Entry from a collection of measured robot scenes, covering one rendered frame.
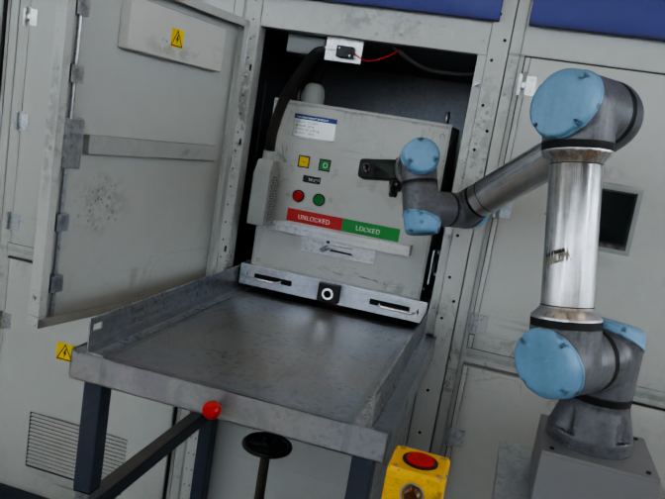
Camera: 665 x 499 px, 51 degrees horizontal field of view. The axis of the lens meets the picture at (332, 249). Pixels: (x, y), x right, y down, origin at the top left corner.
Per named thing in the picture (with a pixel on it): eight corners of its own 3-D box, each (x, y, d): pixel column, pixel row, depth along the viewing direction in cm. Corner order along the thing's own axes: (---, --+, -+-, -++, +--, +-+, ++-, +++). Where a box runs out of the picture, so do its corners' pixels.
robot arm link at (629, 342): (646, 398, 126) (663, 326, 124) (608, 407, 117) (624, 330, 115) (587, 374, 135) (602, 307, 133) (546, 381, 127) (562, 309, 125)
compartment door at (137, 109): (14, 321, 145) (47, -52, 133) (197, 282, 202) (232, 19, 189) (38, 329, 142) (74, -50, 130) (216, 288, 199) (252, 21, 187)
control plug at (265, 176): (262, 227, 185) (272, 160, 182) (245, 223, 186) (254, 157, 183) (272, 224, 192) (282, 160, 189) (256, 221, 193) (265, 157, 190)
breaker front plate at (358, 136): (417, 306, 187) (450, 127, 179) (249, 269, 198) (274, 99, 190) (418, 305, 188) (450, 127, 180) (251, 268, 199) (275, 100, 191)
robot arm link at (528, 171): (654, 78, 125) (457, 196, 160) (622, 66, 118) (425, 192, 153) (678, 135, 122) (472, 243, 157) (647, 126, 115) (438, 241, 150)
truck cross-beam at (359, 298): (424, 324, 187) (427, 302, 186) (237, 282, 199) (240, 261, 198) (427, 320, 191) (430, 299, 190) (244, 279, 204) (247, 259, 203)
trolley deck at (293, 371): (383, 464, 119) (390, 432, 118) (68, 377, 133) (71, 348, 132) (431, 357, 184) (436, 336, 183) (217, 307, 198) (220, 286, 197)
